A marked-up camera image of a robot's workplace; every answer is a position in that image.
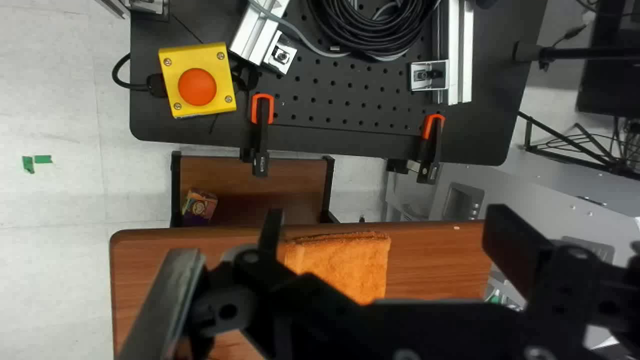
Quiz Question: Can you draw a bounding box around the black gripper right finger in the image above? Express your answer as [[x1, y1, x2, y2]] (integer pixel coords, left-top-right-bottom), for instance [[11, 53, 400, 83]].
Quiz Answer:
[[482, 202, 640, 360]]

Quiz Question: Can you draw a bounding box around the brown wooden table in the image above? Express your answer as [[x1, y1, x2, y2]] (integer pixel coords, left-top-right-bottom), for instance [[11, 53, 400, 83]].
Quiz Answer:
[[108, 220, 497, 360]]

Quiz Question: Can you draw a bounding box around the black perforated breadboard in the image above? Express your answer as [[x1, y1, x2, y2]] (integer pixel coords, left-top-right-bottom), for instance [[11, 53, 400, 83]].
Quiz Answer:
[[126, 0, 551, 168]]

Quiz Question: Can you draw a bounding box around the white machine cabinet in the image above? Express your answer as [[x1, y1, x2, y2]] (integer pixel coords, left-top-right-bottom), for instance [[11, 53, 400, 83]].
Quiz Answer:
[[427, 157, 640, 264]]

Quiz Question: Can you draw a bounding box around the black emergency stop cable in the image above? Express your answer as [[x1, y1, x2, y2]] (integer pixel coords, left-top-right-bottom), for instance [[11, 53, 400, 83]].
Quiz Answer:
[[111, 52, 167, 96]]

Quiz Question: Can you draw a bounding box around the coiled black cable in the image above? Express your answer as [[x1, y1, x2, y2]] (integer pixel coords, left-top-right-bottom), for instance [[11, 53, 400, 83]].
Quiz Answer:
[[306, 0, 445, 59]]

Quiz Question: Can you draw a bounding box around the green floor tape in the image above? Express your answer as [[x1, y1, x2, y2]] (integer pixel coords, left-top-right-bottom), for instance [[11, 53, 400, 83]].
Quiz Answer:
[[21, 153, 55, 175]]

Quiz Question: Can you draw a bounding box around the black monitor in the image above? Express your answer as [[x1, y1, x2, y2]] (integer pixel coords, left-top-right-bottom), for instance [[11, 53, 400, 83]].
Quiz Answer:
[[575, 0, 640, 120]]

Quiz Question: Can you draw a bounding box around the brown wooden table base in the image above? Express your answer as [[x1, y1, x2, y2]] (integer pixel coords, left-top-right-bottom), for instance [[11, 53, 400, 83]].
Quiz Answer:
[[169, 149, 339, 229]]

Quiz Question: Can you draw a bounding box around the orange black bar clamp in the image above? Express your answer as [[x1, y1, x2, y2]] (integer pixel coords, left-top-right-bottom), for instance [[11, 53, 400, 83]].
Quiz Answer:
[[238, 89, 279, 179], [386, 110, 449, 185]]

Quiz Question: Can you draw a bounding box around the small colourful box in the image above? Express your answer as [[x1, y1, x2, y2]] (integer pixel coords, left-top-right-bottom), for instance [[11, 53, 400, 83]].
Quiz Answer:
[[180, 188, 221, 227]]

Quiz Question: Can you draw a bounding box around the orange folded towel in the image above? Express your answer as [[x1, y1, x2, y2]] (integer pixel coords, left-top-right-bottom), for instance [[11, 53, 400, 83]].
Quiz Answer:
[[274, 227, 395, 307]]

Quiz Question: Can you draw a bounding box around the black camera tripod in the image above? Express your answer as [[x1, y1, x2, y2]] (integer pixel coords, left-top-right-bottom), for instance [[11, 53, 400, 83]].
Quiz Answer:
[[510, 37, 640, 179]]

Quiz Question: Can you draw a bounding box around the yellow emergency stop box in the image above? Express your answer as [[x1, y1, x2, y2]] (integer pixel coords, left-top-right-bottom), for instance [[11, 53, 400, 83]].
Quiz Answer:
[[156, 42, 240, 120]]

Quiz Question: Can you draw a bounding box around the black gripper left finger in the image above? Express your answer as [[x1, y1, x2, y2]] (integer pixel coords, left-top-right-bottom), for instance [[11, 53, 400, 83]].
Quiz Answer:
[[118, 208, 376, 360]]

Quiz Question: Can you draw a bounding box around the long aluminium extrusion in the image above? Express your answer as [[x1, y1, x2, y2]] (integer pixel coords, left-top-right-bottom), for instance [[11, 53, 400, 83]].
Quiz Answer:
[[445, 0, 477, 107]]

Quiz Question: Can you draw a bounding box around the grey cable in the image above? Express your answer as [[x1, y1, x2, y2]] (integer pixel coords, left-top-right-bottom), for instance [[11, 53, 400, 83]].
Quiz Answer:
[[247, 0, 419, 63]]

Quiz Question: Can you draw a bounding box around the silver corner bracket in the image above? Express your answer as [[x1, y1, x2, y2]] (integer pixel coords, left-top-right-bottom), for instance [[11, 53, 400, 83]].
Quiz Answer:
[[409, 57, 453, 94], [263, 39, 301, 75]]

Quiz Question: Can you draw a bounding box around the short aluminium extrusion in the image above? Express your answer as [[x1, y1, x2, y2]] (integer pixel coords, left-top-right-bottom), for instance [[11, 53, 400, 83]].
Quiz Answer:
[[228, 0, 292, 67]]

